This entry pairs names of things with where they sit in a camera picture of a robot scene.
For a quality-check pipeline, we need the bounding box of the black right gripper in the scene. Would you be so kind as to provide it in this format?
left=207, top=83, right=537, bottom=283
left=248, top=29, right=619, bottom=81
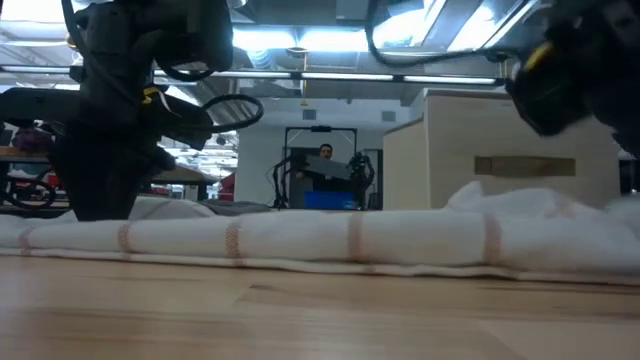
left=504, top=0, right=640, bottom=159

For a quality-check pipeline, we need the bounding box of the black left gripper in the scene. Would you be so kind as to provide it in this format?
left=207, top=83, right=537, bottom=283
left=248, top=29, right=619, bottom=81
left=49, top=0, right=235, bottom=222

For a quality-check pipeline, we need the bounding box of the white red-checked towel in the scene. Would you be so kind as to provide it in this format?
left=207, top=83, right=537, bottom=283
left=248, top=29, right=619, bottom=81
left=0, top=180, right=640, bottom=287

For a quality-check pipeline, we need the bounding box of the dark maroon bag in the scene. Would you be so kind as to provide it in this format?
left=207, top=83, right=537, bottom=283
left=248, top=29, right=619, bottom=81
left=12, top=127, right=54, bottom=151

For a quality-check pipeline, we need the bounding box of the black round equipment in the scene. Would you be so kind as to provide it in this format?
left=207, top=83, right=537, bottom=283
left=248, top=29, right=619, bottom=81
left=0, top=174, right=57, bottom=211

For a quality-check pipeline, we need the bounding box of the long ceiling light fixture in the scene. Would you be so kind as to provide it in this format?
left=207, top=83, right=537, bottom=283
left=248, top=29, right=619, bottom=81
left=154, top=69, right=292, bottom=80
left=299, top=71, right=504, bottom=87

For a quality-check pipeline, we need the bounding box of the beige fabric storage box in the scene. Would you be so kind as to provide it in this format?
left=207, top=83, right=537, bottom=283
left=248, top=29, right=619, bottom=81
left=382, top=88, right=622, bottom=211

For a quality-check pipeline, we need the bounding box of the person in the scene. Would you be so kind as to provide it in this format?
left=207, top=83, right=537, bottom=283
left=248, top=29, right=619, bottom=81
left=297, top=143, right=351, bottom=194

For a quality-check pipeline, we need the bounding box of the blue bin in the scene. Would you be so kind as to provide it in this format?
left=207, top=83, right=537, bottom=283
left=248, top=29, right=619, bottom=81
left=303, top=190, right=358, bottom=211

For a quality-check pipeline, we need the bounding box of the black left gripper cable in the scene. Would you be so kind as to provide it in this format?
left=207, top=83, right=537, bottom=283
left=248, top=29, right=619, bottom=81
left=199, top=93, right=265, bottom=134

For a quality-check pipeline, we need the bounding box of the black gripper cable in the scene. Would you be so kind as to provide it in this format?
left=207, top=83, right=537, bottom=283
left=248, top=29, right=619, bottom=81
left=364, top=0, right=511, bottom=69
left=199, top=93, right=265, bottom=134

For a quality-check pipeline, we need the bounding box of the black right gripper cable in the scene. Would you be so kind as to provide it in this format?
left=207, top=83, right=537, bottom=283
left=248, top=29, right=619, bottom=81
left=364, top=0, right=511, bottom=69

